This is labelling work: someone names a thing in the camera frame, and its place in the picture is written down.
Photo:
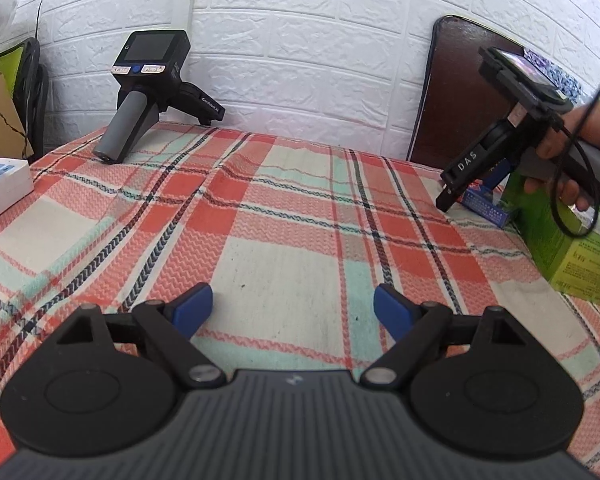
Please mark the plaid bed sheet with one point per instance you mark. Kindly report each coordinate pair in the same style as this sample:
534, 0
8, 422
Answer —
293, 237

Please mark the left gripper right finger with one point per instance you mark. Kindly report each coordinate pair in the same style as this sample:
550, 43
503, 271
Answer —
482, 384

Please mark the spare black handheld gripper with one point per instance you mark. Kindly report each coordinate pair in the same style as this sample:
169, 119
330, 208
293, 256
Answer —
148, 69

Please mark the green storage box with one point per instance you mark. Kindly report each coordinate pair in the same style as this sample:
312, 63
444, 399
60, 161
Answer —
570, 265

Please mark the floral white plastic bag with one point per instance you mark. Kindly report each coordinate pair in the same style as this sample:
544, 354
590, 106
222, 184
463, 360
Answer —
569, 85

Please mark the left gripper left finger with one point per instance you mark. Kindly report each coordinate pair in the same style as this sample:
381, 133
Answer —
104, 382

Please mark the small white blue box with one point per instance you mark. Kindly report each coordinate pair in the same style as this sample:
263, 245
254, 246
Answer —
15, 181

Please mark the blue box at edge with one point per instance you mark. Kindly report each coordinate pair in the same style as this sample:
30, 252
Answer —
488, 204

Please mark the green black bag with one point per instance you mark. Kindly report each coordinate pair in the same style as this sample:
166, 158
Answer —
28, 83

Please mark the person's right hand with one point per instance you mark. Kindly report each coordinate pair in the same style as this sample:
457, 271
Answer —
554, 143

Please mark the dark brown headboard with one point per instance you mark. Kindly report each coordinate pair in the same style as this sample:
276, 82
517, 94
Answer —
457, 104

